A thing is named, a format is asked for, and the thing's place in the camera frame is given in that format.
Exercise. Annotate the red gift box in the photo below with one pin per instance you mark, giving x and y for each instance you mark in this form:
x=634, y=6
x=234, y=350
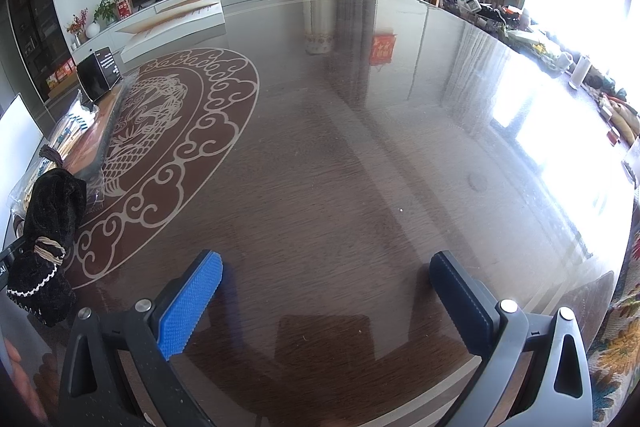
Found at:
x=123, y=9

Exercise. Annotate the small black box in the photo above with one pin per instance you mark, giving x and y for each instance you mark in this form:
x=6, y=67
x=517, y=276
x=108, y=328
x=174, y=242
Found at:
x=97, y=74

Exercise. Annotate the pile of assorted clutter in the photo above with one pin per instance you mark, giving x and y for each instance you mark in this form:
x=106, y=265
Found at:
x=530, y=37

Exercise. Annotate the black velvet pouch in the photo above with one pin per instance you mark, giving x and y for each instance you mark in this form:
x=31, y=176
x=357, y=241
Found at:
x=55, y=207

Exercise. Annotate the bagged wooden stick bundle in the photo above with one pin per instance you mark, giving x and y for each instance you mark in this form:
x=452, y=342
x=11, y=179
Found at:
x=72, y=129

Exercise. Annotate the black display cabinet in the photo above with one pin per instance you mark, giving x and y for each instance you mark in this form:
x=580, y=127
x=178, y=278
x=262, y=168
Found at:
x=37, y=27

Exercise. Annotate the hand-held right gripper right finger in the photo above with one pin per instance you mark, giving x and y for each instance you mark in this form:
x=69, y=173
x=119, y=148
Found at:
x=462, y=302

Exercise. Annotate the white vase with red flowers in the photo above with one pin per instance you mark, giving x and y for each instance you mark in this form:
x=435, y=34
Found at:
x=92, y=31

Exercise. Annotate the bushy potted plant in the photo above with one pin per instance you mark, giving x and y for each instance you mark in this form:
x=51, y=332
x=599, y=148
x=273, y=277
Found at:
x=106, y=9

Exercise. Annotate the floral sofa cover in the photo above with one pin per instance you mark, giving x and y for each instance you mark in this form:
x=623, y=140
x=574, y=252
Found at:
x=617, y=347

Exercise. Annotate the flat white box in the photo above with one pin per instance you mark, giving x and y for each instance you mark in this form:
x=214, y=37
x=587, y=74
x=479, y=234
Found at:
x=170, y=24

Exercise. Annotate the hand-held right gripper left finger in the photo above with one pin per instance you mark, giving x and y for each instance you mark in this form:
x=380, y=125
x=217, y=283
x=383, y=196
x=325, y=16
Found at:
x=187, y=307

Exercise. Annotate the orange snack boxes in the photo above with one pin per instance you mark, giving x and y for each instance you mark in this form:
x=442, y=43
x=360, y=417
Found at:
x=62, y=74

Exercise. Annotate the person's left hand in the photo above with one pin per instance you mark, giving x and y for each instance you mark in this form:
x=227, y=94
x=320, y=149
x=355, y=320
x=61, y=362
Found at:
x=22, y=377

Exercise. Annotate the white cup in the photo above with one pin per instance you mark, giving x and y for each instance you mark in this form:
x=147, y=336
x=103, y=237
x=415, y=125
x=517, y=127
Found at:
x=580, y=73

